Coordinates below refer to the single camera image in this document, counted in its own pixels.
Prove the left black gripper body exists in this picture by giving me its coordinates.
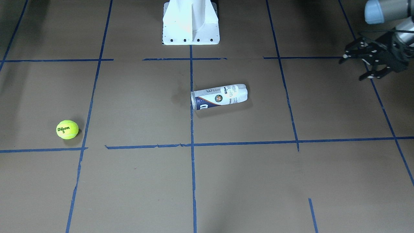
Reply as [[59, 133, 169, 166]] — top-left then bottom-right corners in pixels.
[[376, 31, 411, 73]]

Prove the tennis ball can holder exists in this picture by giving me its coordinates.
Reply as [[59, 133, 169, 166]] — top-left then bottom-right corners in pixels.
[[191, 84, 248, 110]]

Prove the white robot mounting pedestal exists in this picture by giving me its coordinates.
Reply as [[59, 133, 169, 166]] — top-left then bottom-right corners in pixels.
[[162, 0, 220, 46]]

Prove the tennis ball with Wilson print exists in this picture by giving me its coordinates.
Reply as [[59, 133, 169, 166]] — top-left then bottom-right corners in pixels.
[[56, 120, 79, 139]]

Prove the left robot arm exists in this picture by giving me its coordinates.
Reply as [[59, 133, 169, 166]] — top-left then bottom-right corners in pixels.
[[339, 0, 414, 81]]

